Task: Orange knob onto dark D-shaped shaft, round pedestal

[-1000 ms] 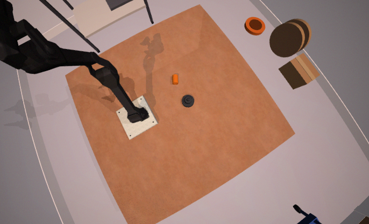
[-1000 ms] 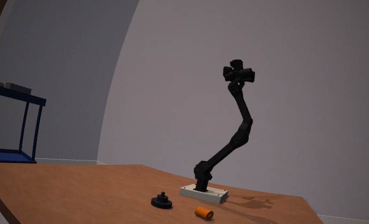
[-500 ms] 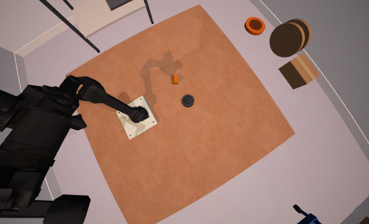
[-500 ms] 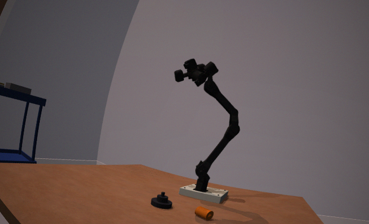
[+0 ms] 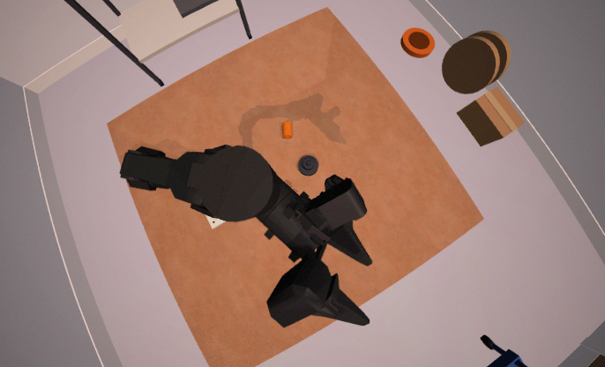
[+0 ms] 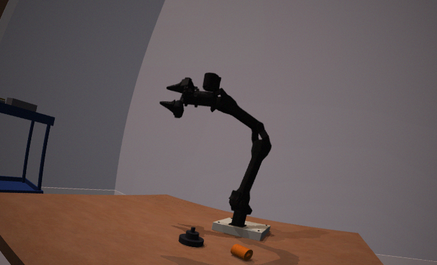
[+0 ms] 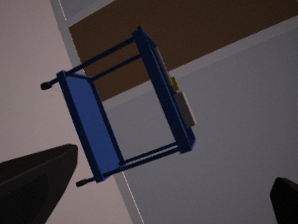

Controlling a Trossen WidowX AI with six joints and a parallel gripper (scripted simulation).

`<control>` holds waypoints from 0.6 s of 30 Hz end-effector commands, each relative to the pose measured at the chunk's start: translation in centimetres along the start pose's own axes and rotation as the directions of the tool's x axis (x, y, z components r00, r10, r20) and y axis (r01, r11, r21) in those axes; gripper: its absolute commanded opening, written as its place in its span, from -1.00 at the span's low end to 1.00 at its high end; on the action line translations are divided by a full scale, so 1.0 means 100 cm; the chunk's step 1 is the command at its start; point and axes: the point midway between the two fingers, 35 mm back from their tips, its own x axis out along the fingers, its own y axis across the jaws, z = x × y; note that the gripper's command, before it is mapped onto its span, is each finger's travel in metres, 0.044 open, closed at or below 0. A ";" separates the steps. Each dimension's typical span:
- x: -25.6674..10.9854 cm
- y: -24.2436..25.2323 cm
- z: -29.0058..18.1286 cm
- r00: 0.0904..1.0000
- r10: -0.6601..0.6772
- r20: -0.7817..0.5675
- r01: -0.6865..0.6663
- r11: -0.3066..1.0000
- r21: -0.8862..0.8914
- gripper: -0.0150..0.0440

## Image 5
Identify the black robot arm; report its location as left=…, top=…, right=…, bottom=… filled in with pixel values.
left=120, top=145, right=367, bottom=245

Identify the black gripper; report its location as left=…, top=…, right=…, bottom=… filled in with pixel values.
left=262, top=191, right=373, bottom=328

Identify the orange knob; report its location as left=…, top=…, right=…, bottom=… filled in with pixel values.
left=282, top=122, right=292, bottom=139

